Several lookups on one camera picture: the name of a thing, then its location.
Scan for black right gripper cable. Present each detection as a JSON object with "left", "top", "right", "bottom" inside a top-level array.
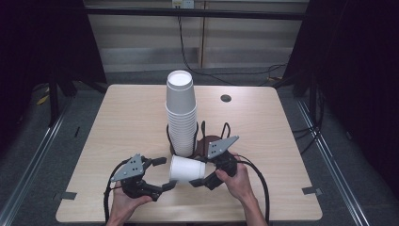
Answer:
[{"left": 233, "top": 153, "right": 271, "bottom": 226}]

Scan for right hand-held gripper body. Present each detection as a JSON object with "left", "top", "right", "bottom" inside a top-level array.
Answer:
[{"left": 202, "top": 135, "right": 240, "bottom": 191}]

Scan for white paper cup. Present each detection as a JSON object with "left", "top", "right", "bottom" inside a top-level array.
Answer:
[{"left": 168, "top": 154, "right": 207, "bottom": 184}]

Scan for stack of white cups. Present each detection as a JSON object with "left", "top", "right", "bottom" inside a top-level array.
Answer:
[{"left": 165, "top": 69, "right": 199, "bottom": 158}]

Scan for metal floor rail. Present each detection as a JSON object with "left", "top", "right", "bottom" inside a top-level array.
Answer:
[
  {"left": 0, "top": 93, "right": 75, "bottom": 226},
  {"left": 295, "top": 99, "right": 372, "bottom": 226}
]

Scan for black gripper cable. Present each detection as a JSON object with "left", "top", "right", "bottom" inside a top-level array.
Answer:
[
  {"left": 233, "top": 153, "right": 271, "bottom": 226},
  {"left": 104, "top": 157, "right": 132, "bottom": 224}
]

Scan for dark brown wire cup holder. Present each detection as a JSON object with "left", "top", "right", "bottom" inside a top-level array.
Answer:
[{"left": 166, "top": 120, "right": 231, "bottom": 160}]

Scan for white wall outlet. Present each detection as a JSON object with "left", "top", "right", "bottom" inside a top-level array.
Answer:
[{"left": 171, "top": 0, "right": 196, "bottom": 9}]

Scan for black wall cable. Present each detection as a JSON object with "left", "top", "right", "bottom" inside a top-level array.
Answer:
[{"left": 176, "top": 8, "right": 288, "bottom": 88}]

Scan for black curtain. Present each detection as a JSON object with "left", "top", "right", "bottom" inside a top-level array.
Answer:
[
  {"left": 281, "top": 0, "right": 399, "bottom": 196},
  {"left": 0, "top": 0, "right": 108, "bottom": 152}
]

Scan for person's right hand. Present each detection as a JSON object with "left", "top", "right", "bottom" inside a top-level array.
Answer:
[{"left": 215, "top": 152, "right": 257, "bottom": 204}]

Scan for yellow floor tape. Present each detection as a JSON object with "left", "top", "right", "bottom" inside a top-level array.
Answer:
[{"left": 35, "top": 93, "right": 51, "bottom": 106}]

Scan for grey floor tape piece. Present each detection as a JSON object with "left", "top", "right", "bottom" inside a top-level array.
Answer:
[
  {"left": 301, "top": 186, "right": 323, "bottom": 196},
  {"left": 52, "top": 191, "right": 78, "bottom": 202}
]

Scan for black floor cables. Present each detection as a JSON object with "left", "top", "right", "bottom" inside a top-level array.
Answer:
[{"left": 291, "top": 90, "right": 326, "bottom": 155}]

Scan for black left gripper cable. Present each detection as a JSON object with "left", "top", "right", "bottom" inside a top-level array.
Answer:
[{"left": 104, "top": 157, "right": 132, "bottom": 224}]

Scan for person's left hand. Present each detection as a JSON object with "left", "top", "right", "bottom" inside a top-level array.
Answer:
[{"left": 105, "top": 189, "right": 153, "bottom": 226}]

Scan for black horizontal bar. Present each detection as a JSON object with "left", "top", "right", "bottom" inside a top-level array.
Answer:
[{"left": 84, "top": 7, "right": 310, "bottom": 22}]

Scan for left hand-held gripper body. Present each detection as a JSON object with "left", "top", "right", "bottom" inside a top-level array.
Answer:
[{"left": 110, "top": 153, "right": 164, "bottom": 202}]

